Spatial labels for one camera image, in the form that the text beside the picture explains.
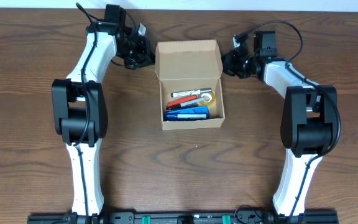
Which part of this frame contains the yellow tape roll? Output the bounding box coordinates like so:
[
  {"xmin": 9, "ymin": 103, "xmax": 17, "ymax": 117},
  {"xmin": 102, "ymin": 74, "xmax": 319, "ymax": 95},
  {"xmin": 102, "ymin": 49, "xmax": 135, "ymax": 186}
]
[{"xmin": 198, "ymin": 91, "xmax": 216, "ymax": 106}]

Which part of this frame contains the cardboard box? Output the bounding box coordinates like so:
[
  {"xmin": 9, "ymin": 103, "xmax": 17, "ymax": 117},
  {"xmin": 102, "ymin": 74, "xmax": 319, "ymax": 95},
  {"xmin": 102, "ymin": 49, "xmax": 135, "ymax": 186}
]
[{"xmin": 155, "ymin": 40, "xmax": 225, "ymax": 131}]

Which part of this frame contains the black white whiteboard marker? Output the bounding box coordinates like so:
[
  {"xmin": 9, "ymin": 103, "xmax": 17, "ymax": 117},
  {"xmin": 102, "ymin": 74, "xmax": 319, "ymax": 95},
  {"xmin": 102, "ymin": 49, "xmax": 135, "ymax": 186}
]
[{"xmin": 170, "ymin": 88, "xmax": 212, "ymax": 98}]

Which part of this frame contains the black sharpie marker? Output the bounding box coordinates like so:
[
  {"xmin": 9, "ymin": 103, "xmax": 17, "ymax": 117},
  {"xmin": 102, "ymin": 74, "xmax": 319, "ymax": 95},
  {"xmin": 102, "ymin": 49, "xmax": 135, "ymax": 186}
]
[{"xmin": 166, "ymin": 97, "xmax": 208, "ymax": 111}]

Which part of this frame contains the blue plastic block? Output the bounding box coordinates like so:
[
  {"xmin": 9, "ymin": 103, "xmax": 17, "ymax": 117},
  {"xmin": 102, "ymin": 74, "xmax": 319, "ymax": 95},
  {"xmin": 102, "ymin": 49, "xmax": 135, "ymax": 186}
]
[{"xmin": 163, "ymin": 106, "xmax": 209, "ymax": 121}]

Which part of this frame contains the red black stapler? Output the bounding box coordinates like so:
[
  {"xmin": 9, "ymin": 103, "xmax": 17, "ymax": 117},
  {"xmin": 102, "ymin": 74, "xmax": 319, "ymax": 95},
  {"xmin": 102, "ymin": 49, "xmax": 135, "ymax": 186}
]
[{"xmin": 167, "ymin": 95, "xmax": 197, "ymax": 109}]

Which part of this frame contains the blue white whiteboard marker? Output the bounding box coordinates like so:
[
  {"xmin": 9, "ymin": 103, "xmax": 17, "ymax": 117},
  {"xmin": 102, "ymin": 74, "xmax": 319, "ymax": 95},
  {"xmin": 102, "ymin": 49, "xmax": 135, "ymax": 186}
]
[{"xmin": 165, "ymin": 113, "xmax": 209, "ymax": 121}]

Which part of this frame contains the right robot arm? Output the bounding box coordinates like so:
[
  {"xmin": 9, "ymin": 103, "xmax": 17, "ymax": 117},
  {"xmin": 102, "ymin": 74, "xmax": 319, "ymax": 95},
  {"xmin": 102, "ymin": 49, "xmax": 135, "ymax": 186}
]
[{"xmin": 222, "ymin": 30, "xmax": 341, "ymax": 222}]

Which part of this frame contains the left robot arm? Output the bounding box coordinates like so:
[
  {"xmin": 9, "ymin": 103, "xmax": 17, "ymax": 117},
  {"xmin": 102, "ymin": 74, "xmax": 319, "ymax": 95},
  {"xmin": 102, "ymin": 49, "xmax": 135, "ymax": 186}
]
[{"xmin": 51, "ymin": 4, "xmax": 155, "ymax": 223}]

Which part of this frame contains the black mounting rail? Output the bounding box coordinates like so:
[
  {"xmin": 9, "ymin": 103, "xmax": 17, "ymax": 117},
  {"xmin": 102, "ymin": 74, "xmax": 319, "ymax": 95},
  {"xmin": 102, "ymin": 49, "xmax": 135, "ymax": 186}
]
[{"xmin": 27, "ymin": 210, "xmax": 339, "ymax": 224}]

